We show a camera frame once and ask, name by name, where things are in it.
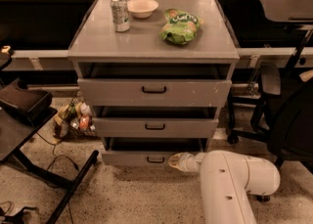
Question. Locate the green chip bag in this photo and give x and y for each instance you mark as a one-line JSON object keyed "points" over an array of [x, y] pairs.
{"points": [[181, 27]]}

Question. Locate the grey drawer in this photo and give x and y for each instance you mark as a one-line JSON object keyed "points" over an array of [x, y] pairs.
{"points": [[122, 151], [155, 85], [156, 122]]}

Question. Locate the grey top drawer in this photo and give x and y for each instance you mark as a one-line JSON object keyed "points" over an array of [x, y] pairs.
{"points": [[155, 85]]}

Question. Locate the grey middle drawer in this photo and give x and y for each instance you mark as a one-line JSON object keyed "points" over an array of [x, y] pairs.
{"points": [[156, 122]]}

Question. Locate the black office chair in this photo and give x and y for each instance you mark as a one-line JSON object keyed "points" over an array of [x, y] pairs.
{"points": [[282, 116]]}

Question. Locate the grey drawer cabinet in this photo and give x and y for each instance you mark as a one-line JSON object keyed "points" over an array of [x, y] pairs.
{"points": [[98, 42]]}

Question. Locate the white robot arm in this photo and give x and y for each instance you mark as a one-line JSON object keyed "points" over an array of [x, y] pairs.
{"points": [[226, 180]]}

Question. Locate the silver soda can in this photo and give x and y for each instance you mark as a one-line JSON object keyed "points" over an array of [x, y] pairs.
{"points": [[120, 15]]}

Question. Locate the black tray bin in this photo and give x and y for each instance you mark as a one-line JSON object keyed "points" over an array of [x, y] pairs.
{"points": [[23, 104]]}

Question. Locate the white bowl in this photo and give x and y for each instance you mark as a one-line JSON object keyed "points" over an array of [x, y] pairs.
{"points": [[142, 9]]}

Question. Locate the grey bottom drawer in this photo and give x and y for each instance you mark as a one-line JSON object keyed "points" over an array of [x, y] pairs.
{"points": [[122, 151]]}

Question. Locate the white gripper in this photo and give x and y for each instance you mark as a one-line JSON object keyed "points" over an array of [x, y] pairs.
{"points": [[187, 162]]}

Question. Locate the wire basket of groceries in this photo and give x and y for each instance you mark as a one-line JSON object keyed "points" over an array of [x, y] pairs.
{"points": [[74, 121]]}

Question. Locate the black side table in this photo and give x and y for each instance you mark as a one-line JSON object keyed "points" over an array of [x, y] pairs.
{"points": [[14, 133]]}

